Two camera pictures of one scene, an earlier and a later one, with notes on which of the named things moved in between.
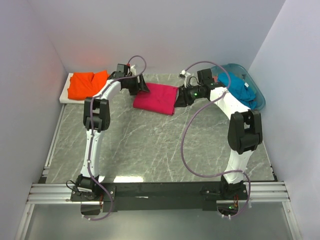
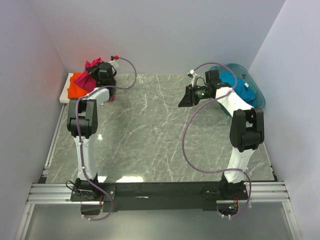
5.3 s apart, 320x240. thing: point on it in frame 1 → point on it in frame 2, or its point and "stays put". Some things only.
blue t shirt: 240,88 stays put
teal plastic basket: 241,83 stays put
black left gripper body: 132,85 → 98,77
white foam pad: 64,97 stays put
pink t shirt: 161,98 → 85,79
